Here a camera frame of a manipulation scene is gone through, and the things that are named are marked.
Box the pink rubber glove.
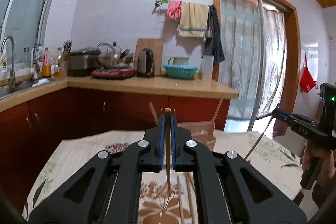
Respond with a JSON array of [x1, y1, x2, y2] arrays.
[[167, 1, 182, 20]]

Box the wooden countertop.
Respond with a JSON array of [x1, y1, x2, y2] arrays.
[[1, 77, 239, 112]]

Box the red hanging bag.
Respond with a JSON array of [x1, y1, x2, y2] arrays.
[[299, 54, 317, 93]]

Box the white spray bottle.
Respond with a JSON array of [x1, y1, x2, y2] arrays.
[[0, 52, 7, 73]]

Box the white mug green handle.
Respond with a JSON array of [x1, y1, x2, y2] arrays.
[[167, 57, 189, 65]]

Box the steel rice cooker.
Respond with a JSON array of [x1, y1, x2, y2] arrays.
[[68, 47, 101, 77]]

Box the floral tablecloth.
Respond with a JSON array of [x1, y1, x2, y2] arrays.
[[28, 126, 306, 223]]

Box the chrome kitchen faucet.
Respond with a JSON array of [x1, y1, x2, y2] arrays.
[[0, 35, 17, 87]]

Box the dark hanging cloth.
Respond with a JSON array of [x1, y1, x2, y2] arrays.
[[204, 5, 225, 66]]

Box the wooden door frame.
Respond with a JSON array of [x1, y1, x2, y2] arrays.
[[211, 0, 301, 138]]

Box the person's right hand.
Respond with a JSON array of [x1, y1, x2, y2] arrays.
[[301, 140, 336, 209]]

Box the white plastic container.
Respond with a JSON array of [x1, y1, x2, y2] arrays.
[[202, 55, 214, 81]]

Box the teal plastic colander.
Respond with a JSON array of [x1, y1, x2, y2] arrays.
[[163, 64, 198, 80]]

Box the sheer patterned curtain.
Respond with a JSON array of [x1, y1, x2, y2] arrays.
[[219, 0, 287, 133]]

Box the kitchen window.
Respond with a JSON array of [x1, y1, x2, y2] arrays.
[[1, 0, 51, 73]]

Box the red kitchen cabinets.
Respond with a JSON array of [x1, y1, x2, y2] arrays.
[[1, 88, 230, 211]]

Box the beige hanging towel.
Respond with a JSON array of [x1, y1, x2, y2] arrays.
[[178, 1, 208, 38]]

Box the stainless electric kettle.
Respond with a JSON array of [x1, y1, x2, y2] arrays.
[[136, 48, 155, 78]]

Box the oil bottle red label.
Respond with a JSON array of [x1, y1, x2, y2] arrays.
[[42, 47, 52, 78]]

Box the beige perforated utensil holder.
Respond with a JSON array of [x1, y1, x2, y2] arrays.
[[178, 121, 216, 151]]

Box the red induction cooker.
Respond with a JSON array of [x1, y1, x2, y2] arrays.
[[91, 68, 137, 80]]

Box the wooden cutting board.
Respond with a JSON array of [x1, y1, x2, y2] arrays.
[[134, 38, 163, 76]]

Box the knife block with scissors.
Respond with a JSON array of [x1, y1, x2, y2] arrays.
[[62, 40, 72, 77]]

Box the steel wok with lid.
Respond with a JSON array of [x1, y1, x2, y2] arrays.
[[96, 42, 130, 69]]

